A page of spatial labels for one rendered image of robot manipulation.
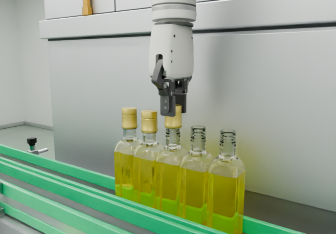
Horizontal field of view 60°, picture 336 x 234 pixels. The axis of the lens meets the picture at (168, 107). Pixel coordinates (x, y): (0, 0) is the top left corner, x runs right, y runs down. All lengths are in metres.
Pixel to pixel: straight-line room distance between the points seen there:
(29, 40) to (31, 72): 0.66
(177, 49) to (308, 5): 0.26
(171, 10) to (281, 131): 0.32
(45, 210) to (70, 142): 0.40
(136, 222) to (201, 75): 0.35
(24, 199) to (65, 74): 0.44
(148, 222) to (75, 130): 0.52
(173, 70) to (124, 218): 0.33
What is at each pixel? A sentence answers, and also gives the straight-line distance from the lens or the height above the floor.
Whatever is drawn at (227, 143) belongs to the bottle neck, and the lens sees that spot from 0.53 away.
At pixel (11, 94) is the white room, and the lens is 6.99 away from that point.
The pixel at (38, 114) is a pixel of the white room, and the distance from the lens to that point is 6.71.
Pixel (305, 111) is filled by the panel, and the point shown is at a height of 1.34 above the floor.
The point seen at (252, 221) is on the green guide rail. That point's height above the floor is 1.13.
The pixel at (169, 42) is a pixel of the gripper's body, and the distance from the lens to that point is 0.53.
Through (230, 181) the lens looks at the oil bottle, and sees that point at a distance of 0.53.
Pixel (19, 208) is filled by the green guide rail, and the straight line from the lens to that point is 0.82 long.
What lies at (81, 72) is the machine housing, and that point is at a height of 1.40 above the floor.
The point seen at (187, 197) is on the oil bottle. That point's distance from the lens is 0.58.
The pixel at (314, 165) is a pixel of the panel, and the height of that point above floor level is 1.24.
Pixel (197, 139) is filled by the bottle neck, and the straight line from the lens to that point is 0.55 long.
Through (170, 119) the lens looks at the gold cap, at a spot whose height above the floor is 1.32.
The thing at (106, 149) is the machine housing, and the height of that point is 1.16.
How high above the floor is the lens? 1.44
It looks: 10 degrees down
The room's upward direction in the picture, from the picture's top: straight up
